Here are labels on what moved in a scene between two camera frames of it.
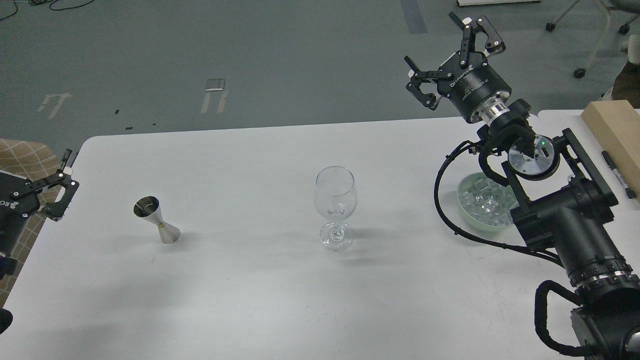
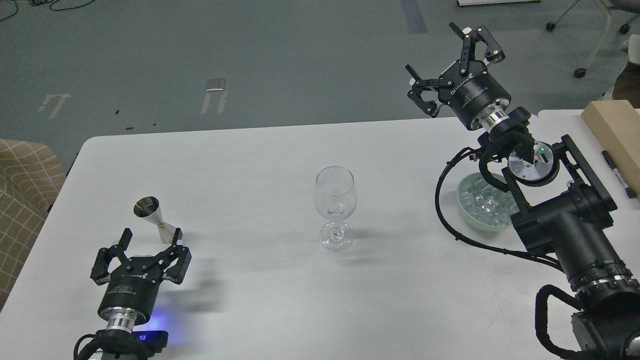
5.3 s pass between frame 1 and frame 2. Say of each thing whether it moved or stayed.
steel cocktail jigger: stayed
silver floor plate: stayed
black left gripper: moved
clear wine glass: stayed
